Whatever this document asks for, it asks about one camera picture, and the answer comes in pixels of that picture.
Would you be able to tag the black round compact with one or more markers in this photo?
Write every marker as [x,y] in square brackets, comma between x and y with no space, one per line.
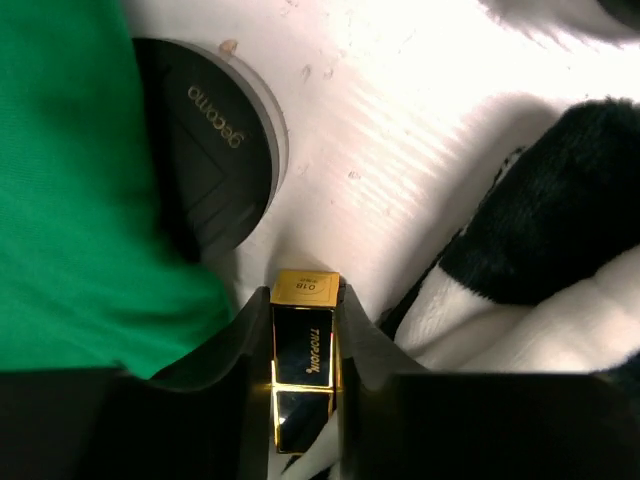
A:
[219,144]

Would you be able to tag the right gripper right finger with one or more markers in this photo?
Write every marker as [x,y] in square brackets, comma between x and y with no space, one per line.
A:
[400,421]

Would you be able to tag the black white checkered blanket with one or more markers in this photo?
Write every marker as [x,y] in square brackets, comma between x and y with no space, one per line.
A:
[544,276]

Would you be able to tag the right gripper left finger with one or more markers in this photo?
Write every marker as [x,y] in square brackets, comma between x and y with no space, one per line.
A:
[207,416]

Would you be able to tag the green t-shirt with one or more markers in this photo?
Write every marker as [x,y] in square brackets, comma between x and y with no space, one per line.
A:
[88,278]

